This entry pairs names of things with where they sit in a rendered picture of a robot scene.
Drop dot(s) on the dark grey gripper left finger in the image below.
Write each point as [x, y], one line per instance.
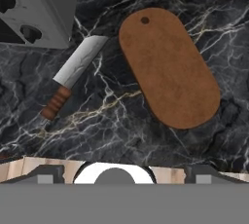
[48, 173]

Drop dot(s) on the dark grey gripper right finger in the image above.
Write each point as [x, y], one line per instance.
[201, 173]

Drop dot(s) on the brown oval wooden cutting board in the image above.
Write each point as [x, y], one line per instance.
[168, 68]

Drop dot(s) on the white and black round object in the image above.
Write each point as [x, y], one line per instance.
[113, 173]

